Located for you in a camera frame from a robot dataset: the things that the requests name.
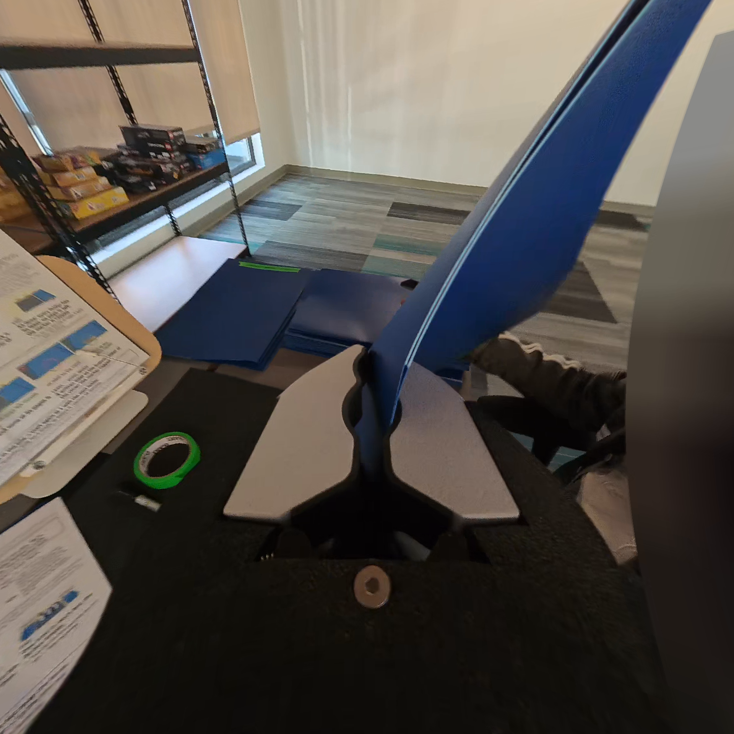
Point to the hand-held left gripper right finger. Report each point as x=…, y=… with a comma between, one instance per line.
x=452, y=458

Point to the green tape strip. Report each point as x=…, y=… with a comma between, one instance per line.
x=268, y=267

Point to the stack of blue folders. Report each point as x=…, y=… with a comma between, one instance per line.
x=229, y=314
x=338, y=309

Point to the black marker pen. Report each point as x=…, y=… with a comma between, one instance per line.
x=137, y=499

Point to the beige roller blind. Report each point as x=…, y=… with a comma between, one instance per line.
x=229, y=68

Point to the blue box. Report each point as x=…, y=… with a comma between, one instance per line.
x=205, y=158

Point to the stack of black boxes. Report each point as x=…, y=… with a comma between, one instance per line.
x=148, y=154

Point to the light desk with wooden edge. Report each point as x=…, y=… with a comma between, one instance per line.
x=172, y=268

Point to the stack of yellow boxes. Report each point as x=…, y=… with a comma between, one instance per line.
x=86, y=189

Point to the black metal shelf rack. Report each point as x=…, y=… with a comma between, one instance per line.
x=103, y=54

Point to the blue paper folder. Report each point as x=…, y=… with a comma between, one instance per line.
x=516, y=228

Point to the green tape roll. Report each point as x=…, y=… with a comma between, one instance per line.
x=165, y=481

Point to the window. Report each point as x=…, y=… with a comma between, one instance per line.
x=243, y=152

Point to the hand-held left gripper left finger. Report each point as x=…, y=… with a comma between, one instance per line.
x=297, y=447

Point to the instruction sheet on clipboard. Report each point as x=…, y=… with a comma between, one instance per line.
x=136, y=338

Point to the dark felt desk mat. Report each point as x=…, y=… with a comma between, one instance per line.
x=189, y=400

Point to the dark grey panel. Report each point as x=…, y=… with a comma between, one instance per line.
x=687, y=400

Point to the printed instruction sheet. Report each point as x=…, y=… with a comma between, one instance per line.
x=57, y=355
x=45, y=601

